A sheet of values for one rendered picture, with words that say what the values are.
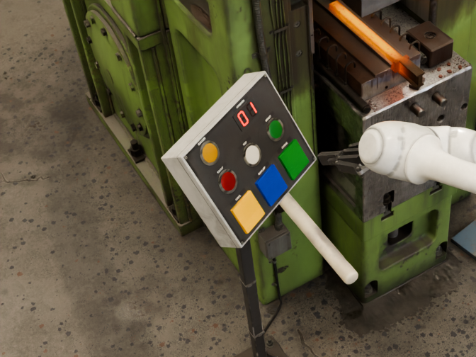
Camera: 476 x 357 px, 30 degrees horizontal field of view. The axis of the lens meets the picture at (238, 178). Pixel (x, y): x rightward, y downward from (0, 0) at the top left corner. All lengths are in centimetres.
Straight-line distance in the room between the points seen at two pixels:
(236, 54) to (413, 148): 76
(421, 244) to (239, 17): 122
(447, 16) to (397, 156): 110
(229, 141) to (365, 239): 89
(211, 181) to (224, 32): 45
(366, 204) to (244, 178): 69
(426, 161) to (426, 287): 152
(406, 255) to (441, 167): 141
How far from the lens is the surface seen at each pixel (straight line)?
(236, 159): 210
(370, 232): 285
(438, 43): 260
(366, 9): 232
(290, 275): 313
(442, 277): 325
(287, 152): 221
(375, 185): 269
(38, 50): 444
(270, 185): 216
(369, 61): 252
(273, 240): 283
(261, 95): 217
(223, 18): 228
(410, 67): 246
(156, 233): 345
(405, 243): 313
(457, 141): 185
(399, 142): 173
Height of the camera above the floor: 261
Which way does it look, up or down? 47 degrees down
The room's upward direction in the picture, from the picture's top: 9 degrees counter-clockwise
